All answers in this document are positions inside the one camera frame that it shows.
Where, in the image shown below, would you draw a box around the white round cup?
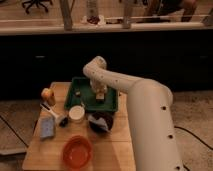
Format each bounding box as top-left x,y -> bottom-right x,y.
69,105 -> 85,123

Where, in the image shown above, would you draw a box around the white handled brush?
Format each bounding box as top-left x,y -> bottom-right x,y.
40,103 -> 68,127

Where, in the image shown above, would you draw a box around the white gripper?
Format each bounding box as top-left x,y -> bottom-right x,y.
90,80 -> 107,94

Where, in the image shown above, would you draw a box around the wooden post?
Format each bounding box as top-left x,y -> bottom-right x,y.
122,0 -> 134,29
59,0 -> 72,31

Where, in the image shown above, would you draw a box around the wooden post left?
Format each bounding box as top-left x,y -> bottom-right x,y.
59,0 -> 72,31

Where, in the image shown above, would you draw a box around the small dice in tray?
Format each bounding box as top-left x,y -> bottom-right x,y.
75,91 -> 81,97

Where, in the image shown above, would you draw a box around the seated person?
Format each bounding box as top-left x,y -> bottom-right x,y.
143,0 -> 197,22

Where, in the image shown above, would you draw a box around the green plastic tray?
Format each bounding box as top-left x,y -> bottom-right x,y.
64,77 -> 118,113

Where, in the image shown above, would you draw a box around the dark bowl with cloth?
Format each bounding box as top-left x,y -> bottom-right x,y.
88,112 -> 114,133

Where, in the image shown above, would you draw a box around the orange plastic bowl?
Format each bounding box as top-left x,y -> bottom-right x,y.
61,135 -> 93,171

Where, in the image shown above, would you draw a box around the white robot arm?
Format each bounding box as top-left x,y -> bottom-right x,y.
83,56 -> 184,171

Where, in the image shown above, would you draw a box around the wooden post right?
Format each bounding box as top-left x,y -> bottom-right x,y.
122,0 -> 134,29

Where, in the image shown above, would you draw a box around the blue sponge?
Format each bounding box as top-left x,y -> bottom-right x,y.
40,117 -> 55,139

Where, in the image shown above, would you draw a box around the office chair base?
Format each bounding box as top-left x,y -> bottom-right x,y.
22,0 -> 53,14

